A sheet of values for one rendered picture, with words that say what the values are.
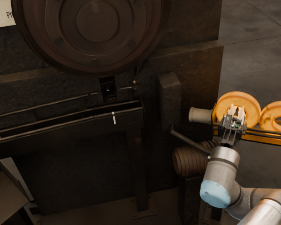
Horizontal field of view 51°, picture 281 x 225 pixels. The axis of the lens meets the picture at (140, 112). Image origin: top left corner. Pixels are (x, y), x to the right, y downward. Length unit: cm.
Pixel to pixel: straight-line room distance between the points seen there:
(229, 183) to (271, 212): 14
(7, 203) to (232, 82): 199
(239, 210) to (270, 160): 103
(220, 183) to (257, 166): 104
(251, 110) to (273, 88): 150
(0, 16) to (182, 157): 83
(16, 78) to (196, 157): 76
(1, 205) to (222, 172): 73
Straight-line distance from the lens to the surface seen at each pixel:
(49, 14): 85
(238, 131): 99
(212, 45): 123
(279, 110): 108
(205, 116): 114
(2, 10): 110
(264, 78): 269
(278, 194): 93
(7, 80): 119
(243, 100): 108
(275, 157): 201
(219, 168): 92
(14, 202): 111
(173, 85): 111
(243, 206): 98
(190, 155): 121
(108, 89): 120
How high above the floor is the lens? 143
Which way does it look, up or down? 40 degrees down
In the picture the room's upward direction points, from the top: 6 degrees counter-clockwise
